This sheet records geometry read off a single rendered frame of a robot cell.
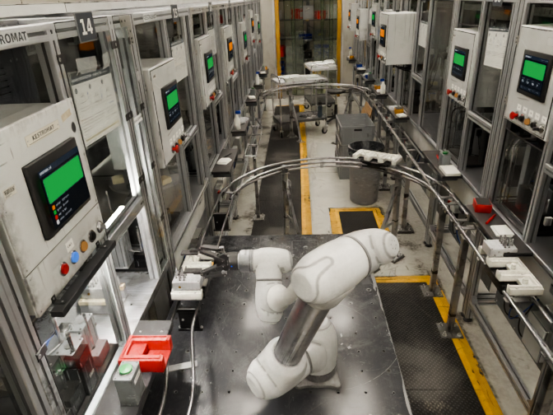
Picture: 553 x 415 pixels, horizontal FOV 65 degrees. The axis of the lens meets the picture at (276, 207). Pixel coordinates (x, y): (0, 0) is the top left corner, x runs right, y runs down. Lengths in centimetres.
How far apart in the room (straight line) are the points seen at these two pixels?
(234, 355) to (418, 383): 125
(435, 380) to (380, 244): 176
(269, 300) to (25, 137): 96
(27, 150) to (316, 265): 76
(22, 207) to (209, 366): 109
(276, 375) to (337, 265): 58
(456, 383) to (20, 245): 240
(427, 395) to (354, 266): 172
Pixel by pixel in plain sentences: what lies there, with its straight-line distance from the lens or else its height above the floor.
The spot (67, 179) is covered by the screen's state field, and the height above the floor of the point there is 164.
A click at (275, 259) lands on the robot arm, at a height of 115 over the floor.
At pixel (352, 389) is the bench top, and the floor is 68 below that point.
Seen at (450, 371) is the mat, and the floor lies 1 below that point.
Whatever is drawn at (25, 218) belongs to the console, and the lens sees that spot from 119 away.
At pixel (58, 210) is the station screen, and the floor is 159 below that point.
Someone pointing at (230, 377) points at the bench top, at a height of 68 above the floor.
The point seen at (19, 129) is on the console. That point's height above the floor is 181.
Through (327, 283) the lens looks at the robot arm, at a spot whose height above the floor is 142.
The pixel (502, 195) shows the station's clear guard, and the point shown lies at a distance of 274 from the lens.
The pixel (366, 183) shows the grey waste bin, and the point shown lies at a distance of 461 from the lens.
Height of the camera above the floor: 207
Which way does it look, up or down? 26 degrees down
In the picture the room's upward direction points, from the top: 3 degrees counter-clockwise
